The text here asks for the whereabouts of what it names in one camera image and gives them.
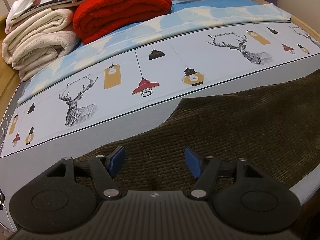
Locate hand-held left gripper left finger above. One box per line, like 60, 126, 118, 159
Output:
45, 146, 126, 201

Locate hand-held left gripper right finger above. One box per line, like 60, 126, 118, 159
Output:
184, 146, 267, 201

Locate olive corduroy pants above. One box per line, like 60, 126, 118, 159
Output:
74, 70, 320, 193

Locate deer and lamp printed sheet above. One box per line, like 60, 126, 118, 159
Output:
0, 21, 320, 233

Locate printed deer lamp bedsheet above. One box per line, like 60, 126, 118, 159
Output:
0, 0, 320, 120

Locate red folded blanket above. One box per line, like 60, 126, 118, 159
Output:
72, 0, 172, 45

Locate blue and white patterned cloth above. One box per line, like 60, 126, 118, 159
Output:
17, 0, 292, 105

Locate white folded blanket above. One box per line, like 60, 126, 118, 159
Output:
2, 7, 77, 65

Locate white cable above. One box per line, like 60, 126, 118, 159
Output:
0, 114, 12, 153

